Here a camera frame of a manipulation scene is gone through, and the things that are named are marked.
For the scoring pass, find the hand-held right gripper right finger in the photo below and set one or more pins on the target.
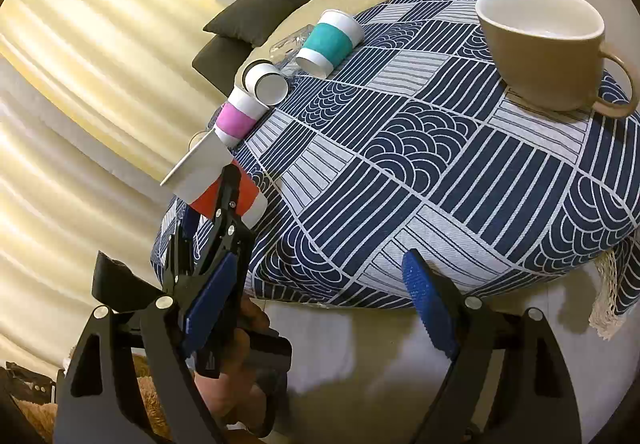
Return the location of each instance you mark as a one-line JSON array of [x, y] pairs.
[[427, 299]]

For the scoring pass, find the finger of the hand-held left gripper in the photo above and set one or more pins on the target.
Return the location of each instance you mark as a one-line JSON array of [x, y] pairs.
[[227, 209], [181, 244]]

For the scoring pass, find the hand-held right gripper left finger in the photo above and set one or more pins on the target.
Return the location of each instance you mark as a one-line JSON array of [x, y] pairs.
[[212, 301]]

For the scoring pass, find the red sleeve paper cup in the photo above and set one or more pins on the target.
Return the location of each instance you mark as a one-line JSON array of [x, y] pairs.
[[197, 169]]

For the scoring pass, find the pink sleeve paper cup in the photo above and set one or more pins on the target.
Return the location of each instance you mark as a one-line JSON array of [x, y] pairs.
[[235, 119]]

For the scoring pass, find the plain white paper cup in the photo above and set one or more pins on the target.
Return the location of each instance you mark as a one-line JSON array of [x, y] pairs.
[[269, 88]]

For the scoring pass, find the clear plastic cup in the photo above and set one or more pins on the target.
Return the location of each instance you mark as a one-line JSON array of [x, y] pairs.
[[290, 46]]

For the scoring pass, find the teal sleeve paper cup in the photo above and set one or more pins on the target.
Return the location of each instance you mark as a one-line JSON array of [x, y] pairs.
[[325, 41]]

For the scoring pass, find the person's left hand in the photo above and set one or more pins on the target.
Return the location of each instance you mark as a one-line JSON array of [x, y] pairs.
[[225, 396]]

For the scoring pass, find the dark cloth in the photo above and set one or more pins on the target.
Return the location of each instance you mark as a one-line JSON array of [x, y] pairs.
[[25, 376]]

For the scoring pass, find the blue patterned tablecloth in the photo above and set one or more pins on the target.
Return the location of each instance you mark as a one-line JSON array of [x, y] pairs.
[[400, 149]]

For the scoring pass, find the brown plush rug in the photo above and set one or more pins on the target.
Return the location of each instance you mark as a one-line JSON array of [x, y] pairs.
[[37, 416]]

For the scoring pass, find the cream curtain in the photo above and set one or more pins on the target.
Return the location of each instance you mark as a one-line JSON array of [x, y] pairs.
[[75, 74]]

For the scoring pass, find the beige ceramic mug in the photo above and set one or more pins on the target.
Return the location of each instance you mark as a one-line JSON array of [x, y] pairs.
[[540, 69]]

